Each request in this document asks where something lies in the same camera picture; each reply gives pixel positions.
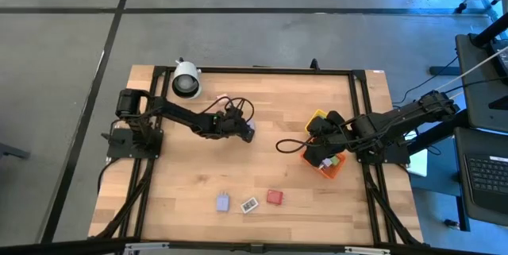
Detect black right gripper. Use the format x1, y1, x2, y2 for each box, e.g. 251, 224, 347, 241
304, 129, 355, 168

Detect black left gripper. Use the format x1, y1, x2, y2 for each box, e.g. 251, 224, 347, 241
215, 113, 256, 145

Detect red cube charger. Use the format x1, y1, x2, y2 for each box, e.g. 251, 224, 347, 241
266, 189, 284, 207

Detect purple plug charger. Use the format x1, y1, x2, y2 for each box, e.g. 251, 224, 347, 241
215, 191, 231, 213

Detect dark office desk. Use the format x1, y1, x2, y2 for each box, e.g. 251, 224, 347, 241
453, 126, 508, 227

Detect black office desk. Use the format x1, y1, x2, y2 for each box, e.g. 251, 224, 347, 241
429, 32, 508, 133

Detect orange mesh basket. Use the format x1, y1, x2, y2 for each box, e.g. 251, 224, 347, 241
299, 147, 347, 180

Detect white sheet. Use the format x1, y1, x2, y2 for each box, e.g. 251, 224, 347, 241
403, 129, 429, 179

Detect black crossbar silver brackets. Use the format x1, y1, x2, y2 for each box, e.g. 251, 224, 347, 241
0, 238, 508, 255

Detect black extrusion stand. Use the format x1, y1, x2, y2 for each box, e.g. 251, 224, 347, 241
404, 110, 471, 156

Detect blue floor mat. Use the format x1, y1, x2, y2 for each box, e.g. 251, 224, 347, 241
408, 143, 460, 199

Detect black laptop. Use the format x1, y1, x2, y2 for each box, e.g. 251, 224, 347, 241
463, 153, 508, 216

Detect grey furniture foot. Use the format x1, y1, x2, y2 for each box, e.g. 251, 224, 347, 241
0, 141, 31, 160

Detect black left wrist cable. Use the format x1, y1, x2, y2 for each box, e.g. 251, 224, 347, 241
200, 96, 256, 124

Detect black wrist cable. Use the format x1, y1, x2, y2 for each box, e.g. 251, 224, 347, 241
200, 96, 256, 124
275, 138, 315, 155

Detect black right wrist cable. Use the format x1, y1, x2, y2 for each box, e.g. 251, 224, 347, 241
275, 138, 315, 155

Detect black aluminium table frame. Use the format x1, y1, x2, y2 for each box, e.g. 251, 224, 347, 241
93, 65, 424, 246

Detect white camera on table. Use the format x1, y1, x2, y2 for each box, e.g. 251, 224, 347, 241
171, 56, 203, 100

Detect white hanging rope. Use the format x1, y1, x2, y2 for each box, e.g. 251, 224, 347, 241
434, 46, 508, 93

